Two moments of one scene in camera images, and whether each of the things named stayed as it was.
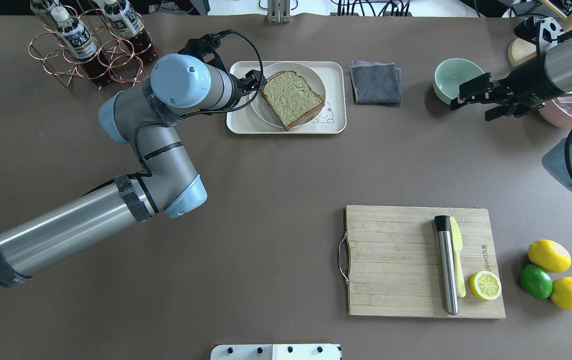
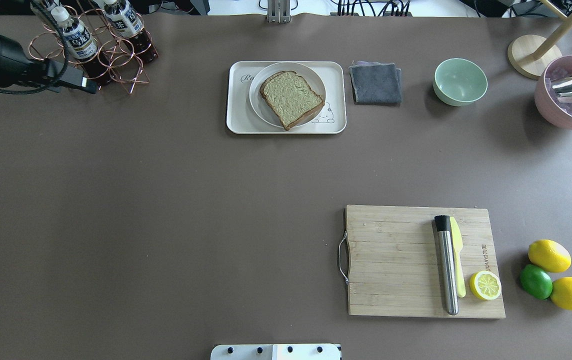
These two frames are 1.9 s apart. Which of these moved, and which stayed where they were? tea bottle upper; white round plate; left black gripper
Moved: left black gripper
Stayed: tea bottle upper; white round plate
